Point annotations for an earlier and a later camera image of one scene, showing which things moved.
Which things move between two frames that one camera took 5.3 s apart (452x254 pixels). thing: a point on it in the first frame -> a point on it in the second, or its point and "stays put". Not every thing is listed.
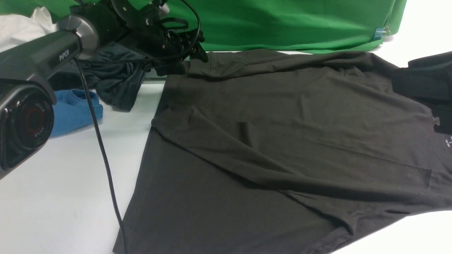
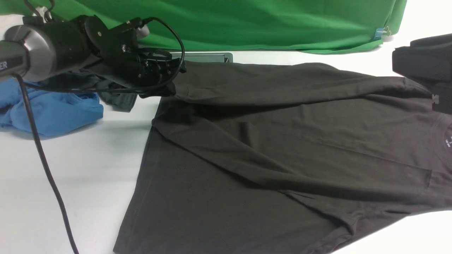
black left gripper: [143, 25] -> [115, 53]
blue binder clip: [381, 31] stays put
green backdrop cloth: [301, 26] stays put
